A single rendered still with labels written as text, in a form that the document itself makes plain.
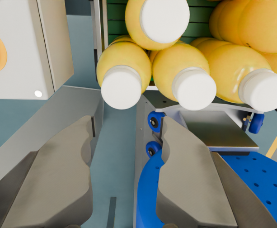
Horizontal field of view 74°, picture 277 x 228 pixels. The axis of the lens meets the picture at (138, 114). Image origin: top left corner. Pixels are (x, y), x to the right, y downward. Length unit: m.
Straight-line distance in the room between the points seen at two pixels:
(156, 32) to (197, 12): 0.23
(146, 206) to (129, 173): 1.56
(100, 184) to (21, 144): 1.23
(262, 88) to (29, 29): 0.22
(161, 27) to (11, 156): 0.73
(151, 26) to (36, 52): 0.11
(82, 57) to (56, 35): 1.10
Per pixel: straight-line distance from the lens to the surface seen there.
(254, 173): 0.38
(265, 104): 0.23
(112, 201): 2.06
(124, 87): 0.18
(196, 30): 0.40
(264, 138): 1.94
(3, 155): 0.83
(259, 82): 0.21
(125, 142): 1.59
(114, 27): 0.38
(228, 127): 0.38
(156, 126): 0.36
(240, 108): 0.43
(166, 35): 0.17
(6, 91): 0.23
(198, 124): 0.36
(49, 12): 0.24
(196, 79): 0.18
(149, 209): 0.28
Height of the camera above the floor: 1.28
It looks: 62 degrees down
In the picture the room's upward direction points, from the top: 177 degrees clockwise
